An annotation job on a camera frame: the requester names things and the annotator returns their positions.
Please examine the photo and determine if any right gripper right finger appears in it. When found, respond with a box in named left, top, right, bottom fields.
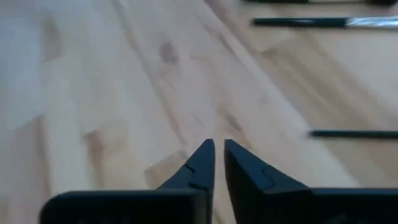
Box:
left=223, top=138, right=398, bottom=224

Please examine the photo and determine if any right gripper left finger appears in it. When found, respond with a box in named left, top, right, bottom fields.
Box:
left=39, top=138, right=216, bottom=224

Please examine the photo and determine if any thin black makeup brush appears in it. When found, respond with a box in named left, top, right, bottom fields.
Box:
left=308, top=129, right=398, bottom=140
left=251, top=16, right=398, bottom=30

